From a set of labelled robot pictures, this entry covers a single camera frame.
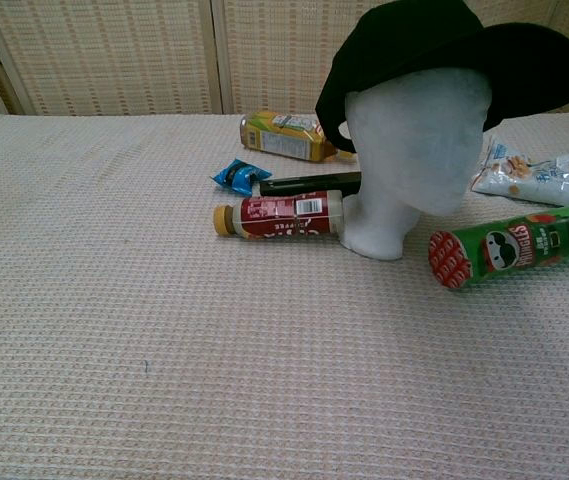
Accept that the white snack bag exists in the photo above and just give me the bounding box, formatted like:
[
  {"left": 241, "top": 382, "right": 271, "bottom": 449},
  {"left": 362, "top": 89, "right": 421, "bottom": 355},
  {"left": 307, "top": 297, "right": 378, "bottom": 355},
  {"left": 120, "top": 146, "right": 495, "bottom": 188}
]
[{"left": 469, "top": 135, "right": 569, "bottom": 207}]

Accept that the yellow tea bottle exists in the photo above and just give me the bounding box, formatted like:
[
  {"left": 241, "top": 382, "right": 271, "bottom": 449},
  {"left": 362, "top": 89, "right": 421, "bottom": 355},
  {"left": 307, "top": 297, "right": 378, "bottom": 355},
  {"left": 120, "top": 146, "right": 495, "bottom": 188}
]
[{"left": 239, "top": 110, "right": 359, "bottom": 163}]

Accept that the black brimmed hat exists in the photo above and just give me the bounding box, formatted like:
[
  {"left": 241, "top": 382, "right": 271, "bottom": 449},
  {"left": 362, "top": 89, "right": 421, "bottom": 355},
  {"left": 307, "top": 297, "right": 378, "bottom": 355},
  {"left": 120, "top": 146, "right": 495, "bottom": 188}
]
[{"left": 314, "top": 0, "right": 569, "bottom": 155}]

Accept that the black rectangular box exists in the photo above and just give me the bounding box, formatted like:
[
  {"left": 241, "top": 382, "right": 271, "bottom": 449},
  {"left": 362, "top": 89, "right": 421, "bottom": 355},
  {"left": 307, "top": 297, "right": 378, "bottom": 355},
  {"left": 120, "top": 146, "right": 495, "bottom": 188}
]
[{"left": 259, "top": 171, "right": 364, "bottom": 198}]

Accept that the beige woven tablecloth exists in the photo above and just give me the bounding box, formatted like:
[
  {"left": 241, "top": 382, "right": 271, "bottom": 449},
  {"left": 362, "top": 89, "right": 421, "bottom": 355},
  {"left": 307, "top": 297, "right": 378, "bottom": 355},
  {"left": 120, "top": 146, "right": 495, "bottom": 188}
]
[{"left": 0, "top": 110, "right": 569, "bottom": 480}]

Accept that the red label coffee bottle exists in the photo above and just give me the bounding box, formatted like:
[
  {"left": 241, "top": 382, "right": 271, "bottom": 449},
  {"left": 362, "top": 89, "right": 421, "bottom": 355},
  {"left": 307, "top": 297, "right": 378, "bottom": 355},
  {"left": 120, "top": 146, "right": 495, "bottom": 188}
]
[{"left": 213, "top": 189, "right": 345, "bottom": 241}]

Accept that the white foam mannequin head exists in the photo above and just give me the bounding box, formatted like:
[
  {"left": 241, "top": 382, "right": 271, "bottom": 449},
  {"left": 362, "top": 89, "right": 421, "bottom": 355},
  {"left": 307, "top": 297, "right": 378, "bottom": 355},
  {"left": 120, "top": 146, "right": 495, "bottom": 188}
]
[{"left": 337, "top": 66, "right": 495, "bottom": 262}]

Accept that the woven folding screen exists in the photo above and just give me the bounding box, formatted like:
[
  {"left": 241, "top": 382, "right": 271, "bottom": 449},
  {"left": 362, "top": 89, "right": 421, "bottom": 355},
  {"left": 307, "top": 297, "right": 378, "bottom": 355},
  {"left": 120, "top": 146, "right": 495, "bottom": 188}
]
[{"left": 0, "top": 0, "right": 569, "bottom": 124}]

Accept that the blue snack packet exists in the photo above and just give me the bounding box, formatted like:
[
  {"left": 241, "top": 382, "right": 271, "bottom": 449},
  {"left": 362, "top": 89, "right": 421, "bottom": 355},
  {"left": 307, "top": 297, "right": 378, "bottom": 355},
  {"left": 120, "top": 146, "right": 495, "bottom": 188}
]
[{"left": 209, "top": 158, "right": 273, "bottom": 197}]

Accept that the green Pringles can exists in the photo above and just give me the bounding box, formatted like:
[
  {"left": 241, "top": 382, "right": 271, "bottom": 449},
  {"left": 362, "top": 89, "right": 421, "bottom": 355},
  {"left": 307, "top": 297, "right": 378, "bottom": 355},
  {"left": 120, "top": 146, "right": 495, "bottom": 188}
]
[{"left": 427, "top": 202, "right": 569, "bottom": 291}]

